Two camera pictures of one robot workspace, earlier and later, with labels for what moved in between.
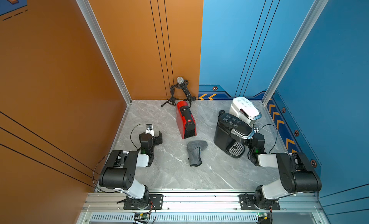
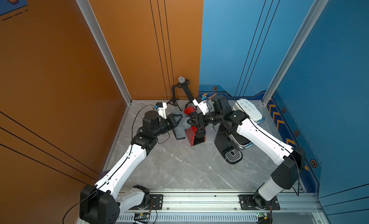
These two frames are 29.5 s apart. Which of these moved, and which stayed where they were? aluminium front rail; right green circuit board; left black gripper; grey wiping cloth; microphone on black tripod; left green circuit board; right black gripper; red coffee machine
Moved: red coffee machine; grey wiping cloth; left black gripper; right black gripper
Stayed: left green circuit board; aluminium front rail; right green circuit board; microphone on black tripod
